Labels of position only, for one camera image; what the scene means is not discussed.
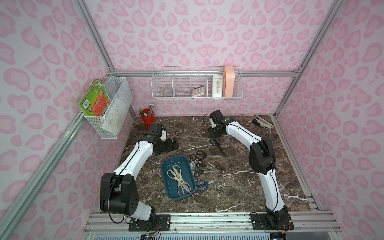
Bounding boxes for beige kitchen scissors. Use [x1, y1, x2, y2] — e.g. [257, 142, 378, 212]
[167, 165, 183, 180]

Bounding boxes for pink handled scissors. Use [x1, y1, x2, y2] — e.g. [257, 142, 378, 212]
[174, 177, 191, 197]

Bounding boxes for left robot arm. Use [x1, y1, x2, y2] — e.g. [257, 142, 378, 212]
[100, 123, 179, 222]

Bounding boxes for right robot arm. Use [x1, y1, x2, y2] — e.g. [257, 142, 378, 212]
[209, 110, 290, 229]

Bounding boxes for tiny black scissors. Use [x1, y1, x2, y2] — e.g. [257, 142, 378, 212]
[187, 155, 194, 163]

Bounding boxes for small black scissors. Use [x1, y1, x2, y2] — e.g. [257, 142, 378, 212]
[194, 168, 217, 178]
[194, 160, 217, 171]

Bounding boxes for teal plastic storage box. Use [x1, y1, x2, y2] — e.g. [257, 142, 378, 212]
[162, 156, 196, 201]

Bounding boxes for small black scissors lower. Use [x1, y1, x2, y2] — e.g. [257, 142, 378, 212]
[194, 168, 217, 178]

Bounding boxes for pink box in basket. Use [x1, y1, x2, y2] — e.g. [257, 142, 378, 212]
[224, 65, 235, 98]

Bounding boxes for red pen cup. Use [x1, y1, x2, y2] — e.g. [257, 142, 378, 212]
[140, 103, 156, 129]

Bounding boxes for small pink calculator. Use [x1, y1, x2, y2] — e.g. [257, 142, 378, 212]
[192, 85, 206, 98]

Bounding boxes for black white stapler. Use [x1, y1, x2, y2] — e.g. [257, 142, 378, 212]
[252, 116, 274, 130]

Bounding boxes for white card in basket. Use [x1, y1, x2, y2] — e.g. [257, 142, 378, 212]
[212, 75, 224, 98]

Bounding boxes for tape roll in basket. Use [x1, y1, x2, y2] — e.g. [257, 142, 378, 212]
[161, 86, 173, 98]

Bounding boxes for white paper in basket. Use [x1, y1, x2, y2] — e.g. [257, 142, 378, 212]
[101, 97, 129, 136]

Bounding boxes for white mesh side basket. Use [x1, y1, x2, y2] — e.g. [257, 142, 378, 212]
[85, 77, 133, 139]

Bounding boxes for green red booklet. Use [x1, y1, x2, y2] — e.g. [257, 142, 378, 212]
[78, 79, 112, 117]

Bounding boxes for white wire wall basket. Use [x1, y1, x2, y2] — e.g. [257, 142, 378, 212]
[151, 66, 244, 100]

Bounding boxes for blue handled scissors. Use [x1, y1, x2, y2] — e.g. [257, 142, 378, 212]
[196, 179, 217, 192]

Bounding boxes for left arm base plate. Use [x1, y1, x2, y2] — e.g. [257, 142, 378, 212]
[129, 214, 171, 232]

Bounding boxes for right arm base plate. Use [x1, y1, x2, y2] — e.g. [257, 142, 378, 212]
[249, 212, 295, 232]

